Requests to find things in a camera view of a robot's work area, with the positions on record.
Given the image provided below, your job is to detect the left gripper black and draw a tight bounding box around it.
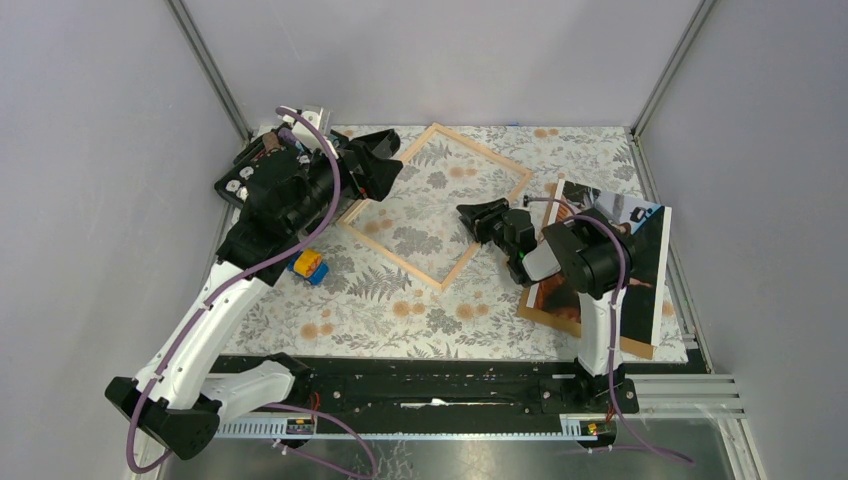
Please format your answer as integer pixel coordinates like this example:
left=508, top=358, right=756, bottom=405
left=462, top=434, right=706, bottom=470
left=286, top=137, right=402, bottom=233

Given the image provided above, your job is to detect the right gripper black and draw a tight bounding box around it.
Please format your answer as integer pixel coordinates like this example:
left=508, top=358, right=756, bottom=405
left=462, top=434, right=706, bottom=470
left=457, top=198, right=515, bottom=260

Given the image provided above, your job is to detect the wooden picture frame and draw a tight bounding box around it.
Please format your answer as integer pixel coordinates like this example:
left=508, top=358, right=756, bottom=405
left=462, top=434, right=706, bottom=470
left=338, top=123, right=533, bottom=291

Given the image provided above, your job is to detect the photo print white back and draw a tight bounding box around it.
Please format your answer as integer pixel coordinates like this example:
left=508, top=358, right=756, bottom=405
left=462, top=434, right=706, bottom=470
left=526, top=180, right=673, bottom=348

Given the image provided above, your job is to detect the brown frame backing board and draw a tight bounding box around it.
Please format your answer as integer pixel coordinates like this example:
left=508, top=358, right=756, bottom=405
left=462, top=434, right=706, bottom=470
left=517, top=177, right=657, bottom=361

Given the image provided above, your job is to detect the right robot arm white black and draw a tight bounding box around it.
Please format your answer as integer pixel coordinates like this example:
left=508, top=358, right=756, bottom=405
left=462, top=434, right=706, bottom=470
left=456, top=198, right=637, bottom=412

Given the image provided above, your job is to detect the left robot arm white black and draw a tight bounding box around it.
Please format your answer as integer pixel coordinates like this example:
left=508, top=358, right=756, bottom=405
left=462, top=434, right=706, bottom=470
left=105, top=124, right=402, bottom=460

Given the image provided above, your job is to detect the floral patterned table mat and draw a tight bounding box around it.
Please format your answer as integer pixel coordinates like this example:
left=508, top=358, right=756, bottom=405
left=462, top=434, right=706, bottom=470
left=218, top=124, right=690, bottom=364

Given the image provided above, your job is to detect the brown thread spool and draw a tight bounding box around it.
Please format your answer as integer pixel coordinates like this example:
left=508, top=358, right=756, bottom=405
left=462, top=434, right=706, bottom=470
left=261, top=131, right=282, bottom=155

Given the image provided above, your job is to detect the yellow blue toy car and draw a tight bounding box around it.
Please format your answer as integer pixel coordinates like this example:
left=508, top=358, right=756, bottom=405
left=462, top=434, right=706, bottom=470
left=287, top=249, right=329, bottom=286

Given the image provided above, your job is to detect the black sewing kit case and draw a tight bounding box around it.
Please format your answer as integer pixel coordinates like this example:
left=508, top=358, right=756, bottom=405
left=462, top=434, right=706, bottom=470
left=213, top=134, right=267, bottom=209

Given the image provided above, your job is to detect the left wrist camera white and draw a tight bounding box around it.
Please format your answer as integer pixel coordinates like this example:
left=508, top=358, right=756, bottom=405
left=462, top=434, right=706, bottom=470
left=276, top=105, right=332, bottom=150

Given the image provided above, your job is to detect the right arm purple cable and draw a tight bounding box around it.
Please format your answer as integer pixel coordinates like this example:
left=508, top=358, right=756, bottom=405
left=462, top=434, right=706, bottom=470
left=526, top=195, right=697, bottom=469

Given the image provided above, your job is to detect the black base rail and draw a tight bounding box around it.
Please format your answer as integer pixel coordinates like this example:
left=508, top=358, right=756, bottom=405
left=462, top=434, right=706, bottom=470
left=205, top=354, right=641, bottom=436

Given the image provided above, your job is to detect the grey slotted cable duct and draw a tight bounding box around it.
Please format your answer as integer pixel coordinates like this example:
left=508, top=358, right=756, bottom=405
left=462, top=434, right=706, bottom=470
left=214, top=415, right=599, bottom=441

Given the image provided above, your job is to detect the left aluminium corner post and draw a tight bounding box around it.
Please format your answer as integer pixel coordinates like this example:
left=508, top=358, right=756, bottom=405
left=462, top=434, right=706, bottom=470
left=164, top=0, right=252, bottom=143

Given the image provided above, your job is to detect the aluminium corner post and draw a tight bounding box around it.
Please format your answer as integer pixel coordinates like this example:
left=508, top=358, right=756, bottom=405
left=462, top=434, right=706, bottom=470
left=164, top=0, right=252, bottom=143
left=630, top=0, right=719, bottom=138

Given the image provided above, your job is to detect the right aluminium corner post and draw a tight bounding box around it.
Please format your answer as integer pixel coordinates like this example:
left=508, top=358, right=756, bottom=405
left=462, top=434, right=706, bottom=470
left=630, top=0, right=719, bottom=138

